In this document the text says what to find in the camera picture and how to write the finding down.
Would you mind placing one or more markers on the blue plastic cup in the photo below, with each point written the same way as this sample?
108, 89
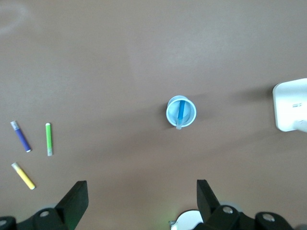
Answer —
171, 115

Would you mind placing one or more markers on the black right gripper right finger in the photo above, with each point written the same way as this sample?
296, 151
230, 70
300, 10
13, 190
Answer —
211, 210

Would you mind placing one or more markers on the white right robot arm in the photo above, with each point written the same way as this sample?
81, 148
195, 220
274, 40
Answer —
189, 219

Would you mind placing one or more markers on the purple marker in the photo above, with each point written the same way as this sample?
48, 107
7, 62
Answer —
21, 137

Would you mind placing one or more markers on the yellow marker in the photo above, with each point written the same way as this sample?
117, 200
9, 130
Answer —
24, 176

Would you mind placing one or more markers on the white lamp stand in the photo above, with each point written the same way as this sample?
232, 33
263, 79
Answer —
290, 105

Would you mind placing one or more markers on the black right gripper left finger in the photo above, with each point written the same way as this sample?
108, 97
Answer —
69, 206

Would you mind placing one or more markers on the green marker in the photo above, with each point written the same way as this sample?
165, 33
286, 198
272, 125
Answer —
49, 139

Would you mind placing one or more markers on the blue marker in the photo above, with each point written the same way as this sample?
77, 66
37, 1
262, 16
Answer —
181, 112

